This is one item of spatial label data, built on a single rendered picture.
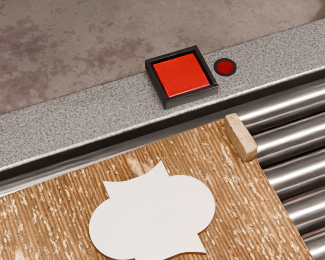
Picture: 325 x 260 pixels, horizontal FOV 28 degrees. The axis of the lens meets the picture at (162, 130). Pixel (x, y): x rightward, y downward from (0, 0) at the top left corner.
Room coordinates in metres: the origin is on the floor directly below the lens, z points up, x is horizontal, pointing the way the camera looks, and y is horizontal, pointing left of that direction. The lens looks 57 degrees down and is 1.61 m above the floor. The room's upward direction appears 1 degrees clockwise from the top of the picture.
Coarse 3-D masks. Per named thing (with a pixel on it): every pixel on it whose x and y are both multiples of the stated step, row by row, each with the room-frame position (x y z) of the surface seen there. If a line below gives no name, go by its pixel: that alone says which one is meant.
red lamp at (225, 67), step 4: (220, 64) 0.56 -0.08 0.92; (224, 64) 0.56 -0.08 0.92; (228, 64) 0.56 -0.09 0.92; (232, 64) 0.56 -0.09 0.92; (220, 68) 0.56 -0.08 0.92; (224, 68) 0.56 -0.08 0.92; (228, 68) 0.56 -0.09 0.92; (232, 68) 0.56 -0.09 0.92; (224, 72) 0.55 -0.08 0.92; (228, 72) 0.55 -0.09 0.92
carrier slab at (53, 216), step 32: (224, 128) 0.44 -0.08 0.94; (128, 160) 0.39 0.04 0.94; (192, 160) 0.40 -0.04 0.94; (224, 160) 0.40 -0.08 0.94; (256, 160) 0.40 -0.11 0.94; (32, 192) 0.35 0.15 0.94; (64, 192) 0.35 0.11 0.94; (96, 192) 0.35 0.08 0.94; (224, 192) 0.35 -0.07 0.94; (256, 192) 0.35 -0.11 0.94; (0, 224) 0.31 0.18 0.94; (32, 224) 0.31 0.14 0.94; (64, 224) 0.31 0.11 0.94; (224, 224) 0.31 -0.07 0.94; (256, 224) 0.31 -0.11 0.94; (288, 224) 0.31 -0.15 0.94; (0, 256) 0.27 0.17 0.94; (32, 256) 0.27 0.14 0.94; (64, 256) 0.27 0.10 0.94; (96, 256) 0.27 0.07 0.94; (192, 256) 0.27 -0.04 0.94; (224, 256) 0.27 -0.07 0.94; (256, 256) 0.28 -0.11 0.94; (288, 256) 0.28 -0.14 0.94
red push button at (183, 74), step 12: (168, 60) 0.56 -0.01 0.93; (180, 60) 0.56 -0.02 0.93; (192, 60) 0.56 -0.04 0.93; (156, 72) 0.54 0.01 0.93; (168, 72) 0.54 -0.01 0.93; (180, 72) 0.54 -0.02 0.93; (192, 72) 0.54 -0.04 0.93; (168, 84) 0.52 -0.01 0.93; (180, 84) 0.52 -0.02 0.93; (192, 84) 0.52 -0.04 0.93; (204, 84) 0.52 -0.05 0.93; (168, 96) 0.50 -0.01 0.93
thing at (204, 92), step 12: (192, 48) 0.58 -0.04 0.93; (156, 60) 0.55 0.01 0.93; (204, 60) 0.55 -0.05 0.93; (204, 72) 0.54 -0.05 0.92; (156, 84) 0.51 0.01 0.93; (216, 84) 0.52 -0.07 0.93; (180, 96) 0.49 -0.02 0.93; (192, 96) 0.50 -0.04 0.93; (204, 96) 0.50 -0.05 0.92; (168, 108) 0.49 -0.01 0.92
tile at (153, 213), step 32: (160, 160) 0.39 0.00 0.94; (128, 192) 0.35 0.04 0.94; (160, 192) 0.35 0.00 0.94; (192, 192) 0.35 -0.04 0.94; (96, 224) 0.31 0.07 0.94; (128, 224) 0.31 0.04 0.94; (160, 224) 0.31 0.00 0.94; (192, 224) 0.31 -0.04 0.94; (128, 256) 0.27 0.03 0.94; (160, 256) 0.27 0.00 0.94
